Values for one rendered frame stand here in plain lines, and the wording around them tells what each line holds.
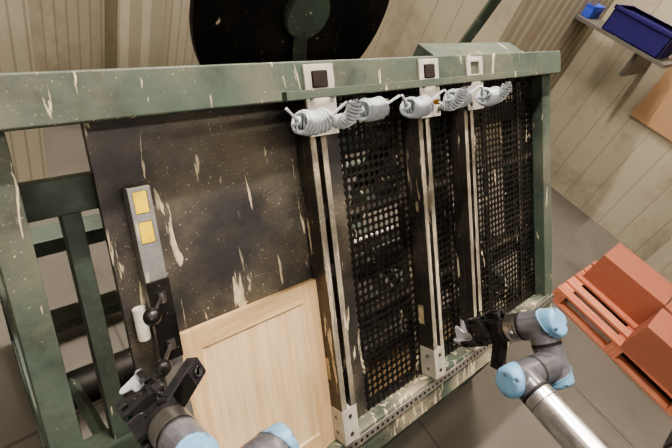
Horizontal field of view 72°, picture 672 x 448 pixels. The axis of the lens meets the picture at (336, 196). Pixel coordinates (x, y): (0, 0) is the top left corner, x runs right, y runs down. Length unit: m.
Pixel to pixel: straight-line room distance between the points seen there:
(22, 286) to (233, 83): 0.60
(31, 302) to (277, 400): 0.73
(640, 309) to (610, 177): 1.58
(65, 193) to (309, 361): 0.83
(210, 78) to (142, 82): 0.15
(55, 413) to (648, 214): 5.11
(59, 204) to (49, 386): 0.37
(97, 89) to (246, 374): 0.83
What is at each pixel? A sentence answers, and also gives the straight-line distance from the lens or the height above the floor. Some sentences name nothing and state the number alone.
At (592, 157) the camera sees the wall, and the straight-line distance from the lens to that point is 5.48.
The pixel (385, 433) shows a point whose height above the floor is 0.85.
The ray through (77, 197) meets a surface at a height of 1.61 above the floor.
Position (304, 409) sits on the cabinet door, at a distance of 1.57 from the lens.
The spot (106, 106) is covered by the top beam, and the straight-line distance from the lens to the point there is 1.03.
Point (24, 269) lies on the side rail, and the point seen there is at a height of 1.57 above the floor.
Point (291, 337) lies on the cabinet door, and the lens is 1.43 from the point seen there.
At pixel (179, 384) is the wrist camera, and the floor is 1.53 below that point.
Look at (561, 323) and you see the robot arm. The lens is 1.33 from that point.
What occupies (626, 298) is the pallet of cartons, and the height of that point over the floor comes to 0.24.
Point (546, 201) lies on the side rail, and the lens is 2.48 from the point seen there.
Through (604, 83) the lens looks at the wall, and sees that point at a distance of 5.36.
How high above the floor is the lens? 2.42
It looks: 39 degrees down
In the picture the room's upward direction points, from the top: 23 degrees clockwise
